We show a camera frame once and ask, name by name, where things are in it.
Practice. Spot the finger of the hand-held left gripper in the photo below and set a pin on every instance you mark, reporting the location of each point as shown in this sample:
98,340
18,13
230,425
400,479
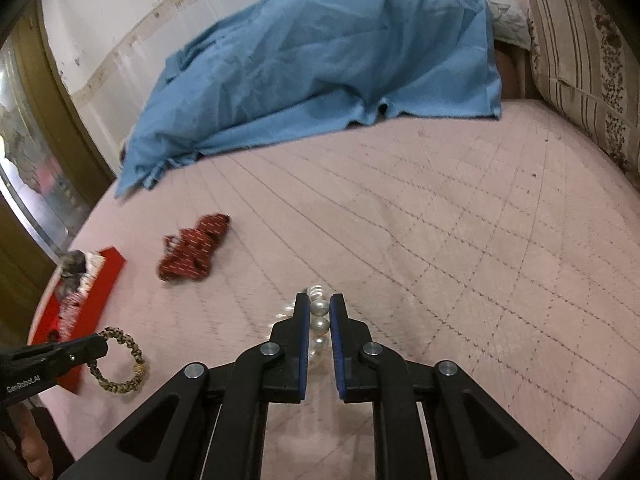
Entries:
70,352

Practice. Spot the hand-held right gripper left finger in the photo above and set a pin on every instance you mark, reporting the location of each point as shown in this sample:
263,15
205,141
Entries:
302,345

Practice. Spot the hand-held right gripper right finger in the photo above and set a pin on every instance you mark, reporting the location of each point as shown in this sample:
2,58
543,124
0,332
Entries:
336,345

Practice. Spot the red checked scrunchie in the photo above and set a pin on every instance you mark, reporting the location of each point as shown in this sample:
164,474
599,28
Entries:
70,310

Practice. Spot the white cherry print scrunchie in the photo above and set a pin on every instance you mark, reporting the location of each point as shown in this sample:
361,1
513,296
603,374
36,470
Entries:
93,267

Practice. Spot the red box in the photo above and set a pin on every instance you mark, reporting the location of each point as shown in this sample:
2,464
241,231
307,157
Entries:
107,272

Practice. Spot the dark sheer organza scrunchie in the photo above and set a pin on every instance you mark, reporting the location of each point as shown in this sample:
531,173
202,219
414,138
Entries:
72,262

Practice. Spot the red polka dot scrunchie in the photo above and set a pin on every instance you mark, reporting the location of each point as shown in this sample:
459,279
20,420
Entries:
192,255

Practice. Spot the person's left hand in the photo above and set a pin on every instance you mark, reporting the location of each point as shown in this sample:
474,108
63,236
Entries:
36,447

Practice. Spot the pink quilted bedspread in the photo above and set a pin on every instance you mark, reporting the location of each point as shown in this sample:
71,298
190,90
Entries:
425,240

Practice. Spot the blue cloth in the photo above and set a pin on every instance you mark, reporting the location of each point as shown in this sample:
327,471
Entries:
325,60

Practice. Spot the brown headboard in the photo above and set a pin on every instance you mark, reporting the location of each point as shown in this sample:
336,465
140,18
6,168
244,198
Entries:
515,75

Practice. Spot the floral light pillow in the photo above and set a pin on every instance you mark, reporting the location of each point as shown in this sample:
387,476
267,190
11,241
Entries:
507,17

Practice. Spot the striped beige pillow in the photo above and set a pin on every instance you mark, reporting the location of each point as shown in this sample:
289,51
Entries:
585,60

